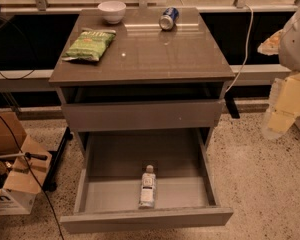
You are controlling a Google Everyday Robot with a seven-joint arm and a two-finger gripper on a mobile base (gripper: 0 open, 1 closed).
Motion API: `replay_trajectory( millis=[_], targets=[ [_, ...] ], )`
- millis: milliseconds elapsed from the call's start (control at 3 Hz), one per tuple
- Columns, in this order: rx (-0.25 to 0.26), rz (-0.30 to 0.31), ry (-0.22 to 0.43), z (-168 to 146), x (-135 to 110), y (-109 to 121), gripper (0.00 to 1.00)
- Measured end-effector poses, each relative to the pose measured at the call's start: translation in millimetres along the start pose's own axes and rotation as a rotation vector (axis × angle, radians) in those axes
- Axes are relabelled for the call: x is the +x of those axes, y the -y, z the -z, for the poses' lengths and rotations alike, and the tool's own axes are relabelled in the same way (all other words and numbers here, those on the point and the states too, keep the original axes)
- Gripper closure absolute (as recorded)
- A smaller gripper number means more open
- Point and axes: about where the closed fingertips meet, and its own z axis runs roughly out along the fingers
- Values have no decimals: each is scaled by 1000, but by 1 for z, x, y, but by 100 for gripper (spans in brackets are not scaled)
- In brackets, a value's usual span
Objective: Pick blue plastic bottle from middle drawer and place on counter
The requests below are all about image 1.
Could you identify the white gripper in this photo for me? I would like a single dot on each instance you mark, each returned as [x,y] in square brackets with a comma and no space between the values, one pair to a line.
[296,47]

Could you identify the clear plastic water bottle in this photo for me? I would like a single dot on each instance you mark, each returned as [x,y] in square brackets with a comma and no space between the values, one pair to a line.
[148,188]

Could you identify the closed grey top drawer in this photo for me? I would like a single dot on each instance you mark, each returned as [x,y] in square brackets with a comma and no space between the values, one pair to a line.
[142,116]

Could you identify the grey drawer cabinet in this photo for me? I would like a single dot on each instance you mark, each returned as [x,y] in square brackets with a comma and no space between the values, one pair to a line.
[147,64]

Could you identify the open grey middle drawer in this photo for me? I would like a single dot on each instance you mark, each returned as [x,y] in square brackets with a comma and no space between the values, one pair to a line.
[109,187]

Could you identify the blue soda can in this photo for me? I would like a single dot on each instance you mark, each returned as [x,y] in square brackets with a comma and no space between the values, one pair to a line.
[168,18]

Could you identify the white ceramic bowl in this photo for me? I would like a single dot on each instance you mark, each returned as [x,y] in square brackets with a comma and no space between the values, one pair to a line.
[112,12]

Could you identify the green chip bag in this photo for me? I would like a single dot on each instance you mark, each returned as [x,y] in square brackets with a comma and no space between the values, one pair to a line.
[90,45]

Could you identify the black stand leg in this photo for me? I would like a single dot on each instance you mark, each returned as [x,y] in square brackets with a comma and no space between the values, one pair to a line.
[50,182]

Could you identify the brown cardboard box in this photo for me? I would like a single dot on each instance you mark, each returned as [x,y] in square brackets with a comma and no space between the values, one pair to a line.
[21,179]

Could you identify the black handled tool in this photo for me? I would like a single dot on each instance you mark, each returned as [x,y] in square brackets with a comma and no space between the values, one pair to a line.
[26,155]

